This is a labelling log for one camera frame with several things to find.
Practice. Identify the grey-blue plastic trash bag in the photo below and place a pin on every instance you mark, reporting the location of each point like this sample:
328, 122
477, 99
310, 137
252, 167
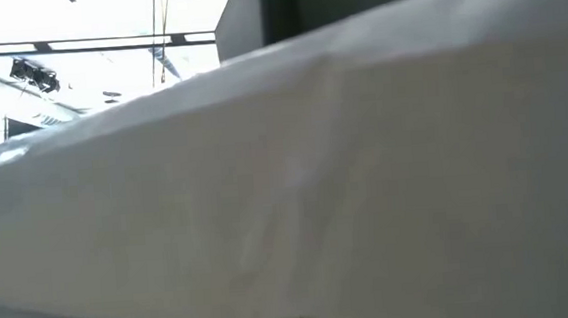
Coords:
315, 177

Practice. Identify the dark grey trash bin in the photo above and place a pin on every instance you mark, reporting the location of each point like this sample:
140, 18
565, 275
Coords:
328, 5

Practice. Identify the blue diagonal strip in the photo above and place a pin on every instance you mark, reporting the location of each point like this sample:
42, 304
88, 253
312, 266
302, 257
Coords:
167, 64

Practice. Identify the black ceiling-mounted device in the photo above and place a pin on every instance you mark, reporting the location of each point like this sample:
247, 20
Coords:
32, 74

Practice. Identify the black overhead rail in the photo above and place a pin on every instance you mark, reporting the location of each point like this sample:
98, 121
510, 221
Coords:
106, 47

